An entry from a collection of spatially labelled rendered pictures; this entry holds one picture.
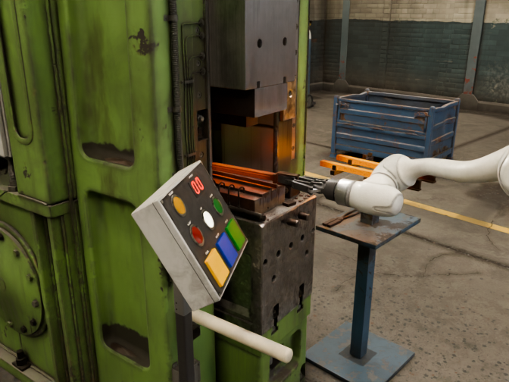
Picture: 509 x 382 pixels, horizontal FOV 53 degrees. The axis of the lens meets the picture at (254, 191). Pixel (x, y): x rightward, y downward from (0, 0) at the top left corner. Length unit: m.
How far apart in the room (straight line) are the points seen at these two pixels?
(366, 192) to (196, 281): 0.67
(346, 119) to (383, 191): 4.30
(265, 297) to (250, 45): 0.88
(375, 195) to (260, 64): 0.56
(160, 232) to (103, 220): 0.79
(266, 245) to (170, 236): 0.67
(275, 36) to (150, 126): 0.52
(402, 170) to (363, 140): 4.12
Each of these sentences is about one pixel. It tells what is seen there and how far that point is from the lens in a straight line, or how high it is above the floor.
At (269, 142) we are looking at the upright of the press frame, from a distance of 2.11.
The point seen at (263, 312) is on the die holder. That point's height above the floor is 0.57.
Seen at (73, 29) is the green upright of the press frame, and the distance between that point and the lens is 1.83.
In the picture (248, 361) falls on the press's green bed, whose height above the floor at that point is 0.32.
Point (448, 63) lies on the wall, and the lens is 9.92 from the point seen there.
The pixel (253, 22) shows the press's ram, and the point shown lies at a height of 1.57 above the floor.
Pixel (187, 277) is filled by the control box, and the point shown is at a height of 1.01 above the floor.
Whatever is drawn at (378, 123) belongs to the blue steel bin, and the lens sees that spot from 5.72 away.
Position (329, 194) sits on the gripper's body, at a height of 1.03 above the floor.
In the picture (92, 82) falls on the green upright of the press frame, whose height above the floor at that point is 1.37.
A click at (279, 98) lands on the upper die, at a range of 1.80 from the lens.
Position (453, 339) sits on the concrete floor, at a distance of 2.94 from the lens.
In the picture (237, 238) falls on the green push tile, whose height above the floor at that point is 1.00.
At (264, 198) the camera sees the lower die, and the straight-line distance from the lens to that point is 1.82.
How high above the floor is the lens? 1.60
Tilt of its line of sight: 19 degrees down
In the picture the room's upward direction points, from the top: straight up
